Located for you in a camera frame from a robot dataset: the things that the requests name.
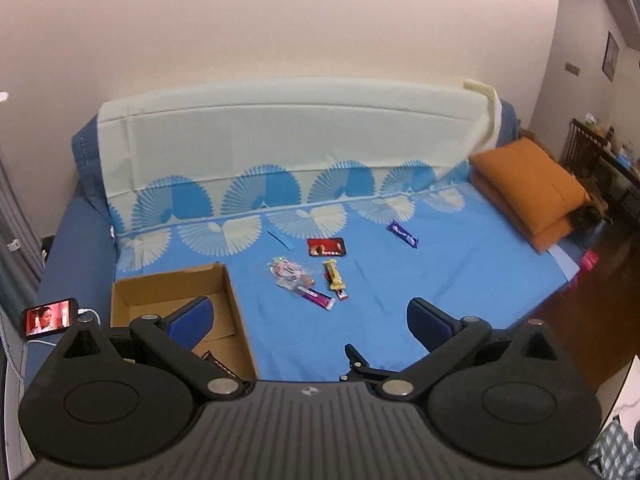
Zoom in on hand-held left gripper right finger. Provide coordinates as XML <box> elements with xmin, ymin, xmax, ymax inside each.
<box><xmin>377</xmin><ymin>298</ymin><xmax>558</xmax><ymax>401</ymax></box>

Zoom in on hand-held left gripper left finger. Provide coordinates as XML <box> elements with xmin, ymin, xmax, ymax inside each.
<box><xmin>50</xmin><ymin>296</ymin><xmax>251</xmax><ymax>401</ymax></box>

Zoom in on cardboard box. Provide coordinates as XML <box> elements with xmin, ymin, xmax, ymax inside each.
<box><xmin>110</xmin><ymin>262</ymin><xmax>260</xmax><ymax>381</ymax></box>

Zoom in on purple and white stick sachet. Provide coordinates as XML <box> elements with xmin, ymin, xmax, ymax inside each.
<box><xmin>276</xmin><ymin>280</ymin><xmax>335</xmax><ymax>311</ymax></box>

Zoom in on blue fan-print blanket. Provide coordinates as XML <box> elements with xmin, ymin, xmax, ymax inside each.
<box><xmin>97</xmin><ymin>77</ymin><xmax>583</xmax><ymax>381</ymax></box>

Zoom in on dark brown snack bar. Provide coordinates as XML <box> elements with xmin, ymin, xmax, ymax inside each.
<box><xmin>201</xmin><ymin>351</ymin><xmax>241</xmax><ymax>380</ymax></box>

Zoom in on black clip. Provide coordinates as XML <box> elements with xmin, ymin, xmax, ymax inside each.
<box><xmin>339</xmin><ymin>344</ymin><xmax>401</xmax><ymax>383</ymax></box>

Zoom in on purple snack bar wrapper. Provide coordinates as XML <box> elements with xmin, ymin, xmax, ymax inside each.
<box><xmin>387</xmin><ymin>220</ymin><xmax>421</xmax><ymax>250</ymax></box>

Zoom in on yellow snack packet red ends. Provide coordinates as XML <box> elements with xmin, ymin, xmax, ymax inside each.
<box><xmin>322</xmin><ymin>259</ymin><xmax>350</xmax><ymax>302</ymax></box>

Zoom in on pink clear snack packet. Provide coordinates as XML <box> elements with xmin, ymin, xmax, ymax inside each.
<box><xmin>270</xmin><ymin>256</ymin><xmax>317</xmax><ymax>288</ymax></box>

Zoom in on light blue strip packet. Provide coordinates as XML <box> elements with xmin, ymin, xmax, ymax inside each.
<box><xmin>266</xmin><ymin>230</ymin><xmax>296</xmax><ymax>252</ymax></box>

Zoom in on blue sofa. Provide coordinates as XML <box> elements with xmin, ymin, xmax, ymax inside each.
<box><xmin>25</xmin><ymin>100</ymin><xmax>583</xmax><ymax>391</ymax></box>

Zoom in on smartphone with lit screen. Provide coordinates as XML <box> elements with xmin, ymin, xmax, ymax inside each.
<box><xmin>20</xmin><ymin>298</ymin><xmax>80</xmax><ymax>339</ymax></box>

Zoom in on dark brown furry object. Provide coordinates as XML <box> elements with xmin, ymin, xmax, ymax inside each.
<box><xmin>567</xmin><ymin>200</ymin><xmax>608</xmax><ymax>231</ymax></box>

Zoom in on grey curtain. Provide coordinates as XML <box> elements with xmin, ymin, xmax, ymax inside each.
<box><xmin>0</xmin><ymin>145</ymin><xmax>46</xmax><ymax>311</ymax></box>

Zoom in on plaid cloth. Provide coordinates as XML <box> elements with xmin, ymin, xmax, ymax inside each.
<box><xmin>585</xmin><ymin>420</ymin><xmax>640</xmax><ymax>480</ymax></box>

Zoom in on wooden chair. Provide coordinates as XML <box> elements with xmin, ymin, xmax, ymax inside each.
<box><xmin>562</xmin><ymin>118</ymin><xmax>608</xmax><ymax>178</ymax></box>

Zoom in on cluttered wooden table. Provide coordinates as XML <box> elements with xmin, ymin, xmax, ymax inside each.
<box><xmin>595</xmin><ymin>137</ymin><xmax>640</xmax><ymax>211</ymax></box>

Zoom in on framed wall picture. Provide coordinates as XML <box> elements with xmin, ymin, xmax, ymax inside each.
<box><xmin>602</xmin><ymin>31</ymin><xmax>621</xmax><ymax>82</ymax></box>

